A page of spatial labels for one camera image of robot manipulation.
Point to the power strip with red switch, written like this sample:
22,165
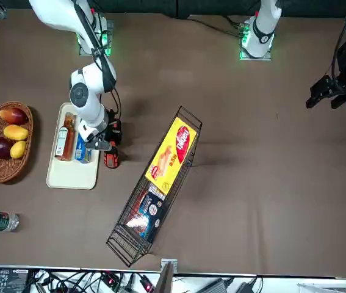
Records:
146,284
110,280

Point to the black power adapter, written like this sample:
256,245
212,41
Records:
245,287

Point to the black labelled power supply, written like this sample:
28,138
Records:
6,279

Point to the blue Oreo cookie pack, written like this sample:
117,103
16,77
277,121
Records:
82,154

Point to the grey power adapter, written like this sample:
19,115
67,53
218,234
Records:
215,287

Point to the brown blue chocolate cookie box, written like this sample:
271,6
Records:
148,213

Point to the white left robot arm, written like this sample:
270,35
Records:
261,30

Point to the white rectangular tray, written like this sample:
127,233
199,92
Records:
72,177

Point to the red and yellow mango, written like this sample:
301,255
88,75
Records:
14,116

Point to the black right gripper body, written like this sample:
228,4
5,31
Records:
98,143

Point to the yellow snack box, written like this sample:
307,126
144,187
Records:
172,152

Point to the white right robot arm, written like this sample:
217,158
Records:
84,100

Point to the long yellow mango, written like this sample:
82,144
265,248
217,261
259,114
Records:
15,132

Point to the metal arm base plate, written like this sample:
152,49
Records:
110,30
267,57

